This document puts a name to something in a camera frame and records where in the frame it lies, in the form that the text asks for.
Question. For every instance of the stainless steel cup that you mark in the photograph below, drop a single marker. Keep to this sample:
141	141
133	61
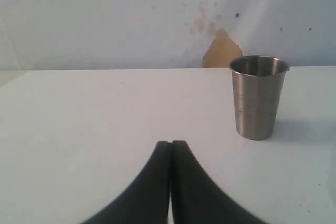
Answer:
257	85

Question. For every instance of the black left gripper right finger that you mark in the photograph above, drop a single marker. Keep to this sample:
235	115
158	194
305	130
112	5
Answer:
195	197

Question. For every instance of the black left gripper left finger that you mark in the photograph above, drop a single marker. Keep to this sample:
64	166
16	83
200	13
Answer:
146	199

